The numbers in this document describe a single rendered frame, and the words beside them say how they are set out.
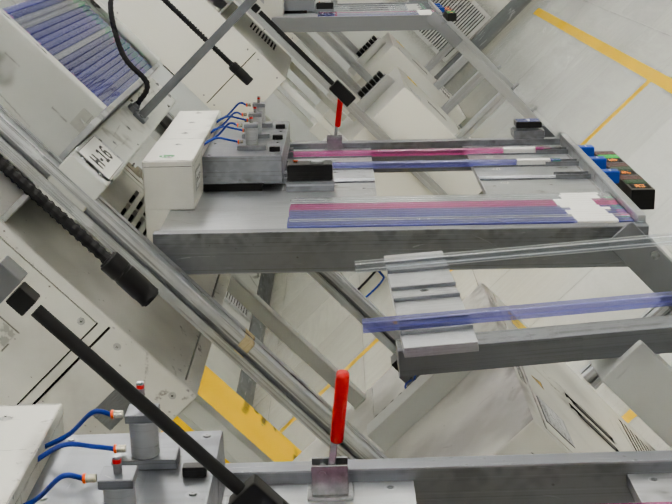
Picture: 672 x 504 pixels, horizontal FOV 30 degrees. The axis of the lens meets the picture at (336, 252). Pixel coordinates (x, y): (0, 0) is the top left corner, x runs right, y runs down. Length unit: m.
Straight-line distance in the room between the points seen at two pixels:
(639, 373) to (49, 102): 0.97
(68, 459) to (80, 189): 0.81
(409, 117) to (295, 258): 3.59
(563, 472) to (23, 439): 0.44
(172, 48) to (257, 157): 3.28
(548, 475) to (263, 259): 0.82
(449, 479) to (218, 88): 4.37
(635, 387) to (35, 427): 0.65
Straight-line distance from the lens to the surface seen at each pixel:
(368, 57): 7.13
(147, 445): 0.98
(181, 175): 1.99
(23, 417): 1.05
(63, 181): 1.78
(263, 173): 2.11
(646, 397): 1.39
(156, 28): 5.37
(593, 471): 1.10
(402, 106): 5.36
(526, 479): 1.09
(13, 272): 0.68
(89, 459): 1.01
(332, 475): 1.04
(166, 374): 1.88
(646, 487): 1.08
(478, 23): 8.46
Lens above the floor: 1.35
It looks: 11 degrees down
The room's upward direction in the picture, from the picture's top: 47 degrees counter-clockwise
